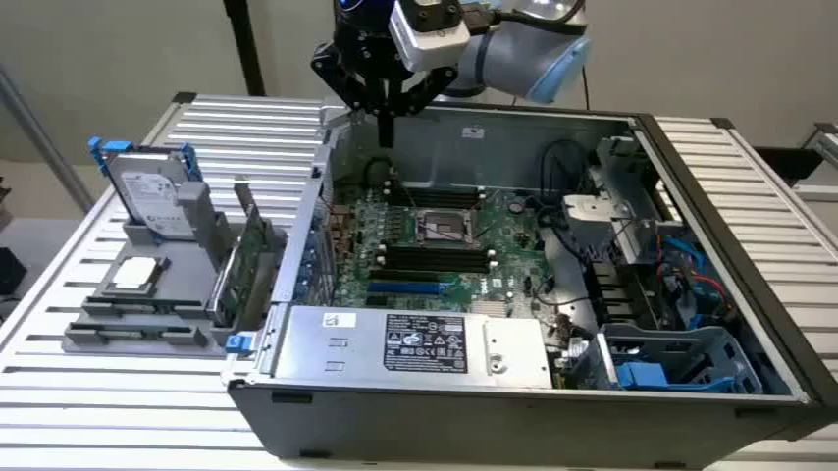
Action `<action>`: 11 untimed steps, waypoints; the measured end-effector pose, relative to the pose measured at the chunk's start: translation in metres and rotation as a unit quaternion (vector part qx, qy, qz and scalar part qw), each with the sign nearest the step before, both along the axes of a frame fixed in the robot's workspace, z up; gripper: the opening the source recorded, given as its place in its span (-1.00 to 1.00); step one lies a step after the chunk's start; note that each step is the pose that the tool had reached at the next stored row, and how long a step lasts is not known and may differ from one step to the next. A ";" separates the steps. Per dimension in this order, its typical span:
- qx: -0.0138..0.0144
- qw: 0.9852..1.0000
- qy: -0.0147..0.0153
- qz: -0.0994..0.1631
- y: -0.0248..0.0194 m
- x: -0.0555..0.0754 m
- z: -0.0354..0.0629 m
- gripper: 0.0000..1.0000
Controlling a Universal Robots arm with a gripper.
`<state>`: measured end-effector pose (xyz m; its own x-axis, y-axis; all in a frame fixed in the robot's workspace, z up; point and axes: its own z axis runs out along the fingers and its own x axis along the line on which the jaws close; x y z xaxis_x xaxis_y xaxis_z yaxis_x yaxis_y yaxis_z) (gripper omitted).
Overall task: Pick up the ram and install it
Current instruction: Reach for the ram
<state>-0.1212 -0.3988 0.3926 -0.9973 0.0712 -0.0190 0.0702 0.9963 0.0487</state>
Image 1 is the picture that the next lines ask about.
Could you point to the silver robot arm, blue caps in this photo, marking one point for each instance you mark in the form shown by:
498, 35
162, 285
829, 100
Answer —
510, 59

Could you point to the blue expansion slot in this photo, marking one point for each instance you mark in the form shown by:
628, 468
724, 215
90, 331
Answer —
402, 288

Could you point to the blue hard disk bracket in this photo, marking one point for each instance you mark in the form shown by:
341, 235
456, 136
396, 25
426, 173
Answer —
111, 146

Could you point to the green graphics card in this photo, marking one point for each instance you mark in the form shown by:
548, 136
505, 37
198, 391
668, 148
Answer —
246, 275

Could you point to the grey and blue disk bay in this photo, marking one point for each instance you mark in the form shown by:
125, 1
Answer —
681, 358

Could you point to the long black expansion slot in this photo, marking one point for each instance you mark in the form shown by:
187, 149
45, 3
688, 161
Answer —
406, 277

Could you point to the grey parts rack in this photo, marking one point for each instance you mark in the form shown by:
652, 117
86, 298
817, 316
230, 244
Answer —
163, 275

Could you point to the black fan shroud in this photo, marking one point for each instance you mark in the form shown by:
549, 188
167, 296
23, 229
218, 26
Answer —
616, 294

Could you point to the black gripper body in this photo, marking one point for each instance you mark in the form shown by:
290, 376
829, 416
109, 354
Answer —
364, 34

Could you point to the CPU socket with metal frame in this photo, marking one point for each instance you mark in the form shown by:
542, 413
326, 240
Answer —
442, 225

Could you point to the green motherboard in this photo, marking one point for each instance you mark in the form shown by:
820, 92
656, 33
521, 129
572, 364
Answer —
510, 255

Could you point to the silver power supply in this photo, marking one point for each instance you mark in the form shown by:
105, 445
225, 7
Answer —
368, 353

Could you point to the black stand pole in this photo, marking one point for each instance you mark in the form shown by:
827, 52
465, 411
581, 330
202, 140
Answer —
247, 44

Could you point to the black RAM slot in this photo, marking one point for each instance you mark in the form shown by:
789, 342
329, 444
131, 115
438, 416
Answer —
436, 193
436, 269
436, 262
436, 203
436, 247
436, 198
436, 188
436, 255

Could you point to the silver metal drive cage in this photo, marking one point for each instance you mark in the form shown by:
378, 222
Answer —
589, 211

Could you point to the blue card clip strip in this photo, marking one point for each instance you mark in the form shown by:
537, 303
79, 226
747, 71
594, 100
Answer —
306, 275

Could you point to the short black expansion slot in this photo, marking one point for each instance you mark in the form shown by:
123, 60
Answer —
377, 301

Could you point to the black table corner cap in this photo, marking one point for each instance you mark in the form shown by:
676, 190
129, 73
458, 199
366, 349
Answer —
185, 97
724, 122

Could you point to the black flat panel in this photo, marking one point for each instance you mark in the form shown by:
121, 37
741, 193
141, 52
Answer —
787, 164

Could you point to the black open PC case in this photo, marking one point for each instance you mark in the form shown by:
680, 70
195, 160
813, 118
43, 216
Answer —
524, 427

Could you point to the black box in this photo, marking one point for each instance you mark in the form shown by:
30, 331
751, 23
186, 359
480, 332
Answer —
10, 270

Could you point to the silver hard disk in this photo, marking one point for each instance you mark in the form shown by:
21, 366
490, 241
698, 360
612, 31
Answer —
147, 191

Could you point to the aluminium frame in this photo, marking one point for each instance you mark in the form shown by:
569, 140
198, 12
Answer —
819, 147

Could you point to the blue case latch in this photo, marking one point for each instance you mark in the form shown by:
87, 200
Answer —
238, 342

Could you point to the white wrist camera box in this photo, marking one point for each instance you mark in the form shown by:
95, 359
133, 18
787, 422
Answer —
429, 36

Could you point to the silver CPU chip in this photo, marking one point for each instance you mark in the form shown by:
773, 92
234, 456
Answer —
137, 273

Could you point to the grey slanted pole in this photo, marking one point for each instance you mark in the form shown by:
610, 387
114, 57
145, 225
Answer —
39, 132

